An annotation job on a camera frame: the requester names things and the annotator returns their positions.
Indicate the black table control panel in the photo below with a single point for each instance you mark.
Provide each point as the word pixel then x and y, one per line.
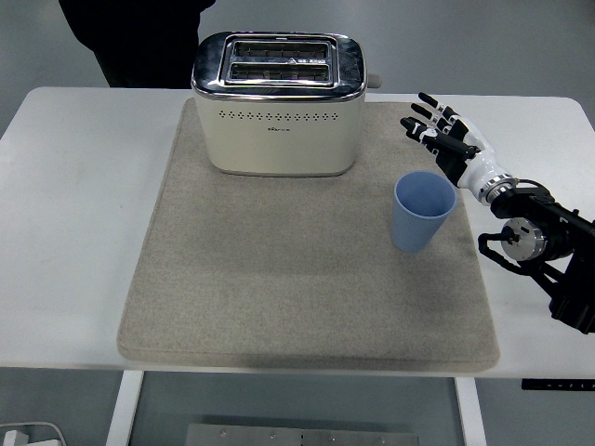
pixel 558 384

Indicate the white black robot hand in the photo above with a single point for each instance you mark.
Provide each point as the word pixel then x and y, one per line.
pixel 481 158

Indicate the beige fabric table mat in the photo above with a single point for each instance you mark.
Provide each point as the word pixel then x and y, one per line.
pixel 279 279

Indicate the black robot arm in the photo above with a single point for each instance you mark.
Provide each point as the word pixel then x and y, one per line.
pixel 558 232

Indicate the person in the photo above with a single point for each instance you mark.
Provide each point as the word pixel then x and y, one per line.
pixel 139 42

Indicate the grey metal plate with screws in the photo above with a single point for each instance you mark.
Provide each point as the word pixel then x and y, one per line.
pixel 302 436

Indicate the cream chrome two-slot toaster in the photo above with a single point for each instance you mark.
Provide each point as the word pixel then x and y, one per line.
pixel 279 139

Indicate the blue ribbed plastic cup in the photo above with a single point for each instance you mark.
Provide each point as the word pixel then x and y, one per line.
pixel 413 230

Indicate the white table leg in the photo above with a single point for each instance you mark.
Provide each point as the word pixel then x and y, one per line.
pixel 124 409
pixel 470 413

